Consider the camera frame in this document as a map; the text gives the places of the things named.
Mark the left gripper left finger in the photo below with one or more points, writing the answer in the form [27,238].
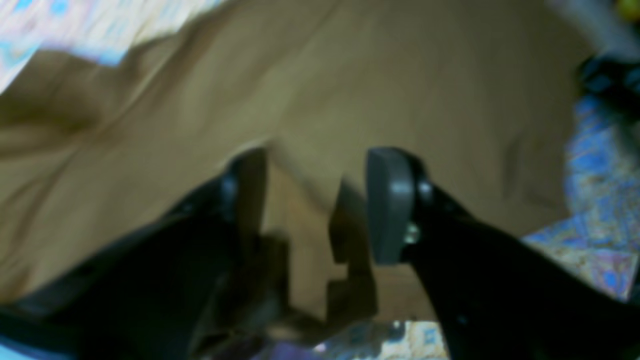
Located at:
[192,281]

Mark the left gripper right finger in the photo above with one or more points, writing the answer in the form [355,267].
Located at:
[494,297]

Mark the brown t-shirt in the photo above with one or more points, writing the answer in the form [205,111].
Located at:
[482,90]

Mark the patterned tablecloth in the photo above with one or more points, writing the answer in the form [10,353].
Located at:
[592,242]

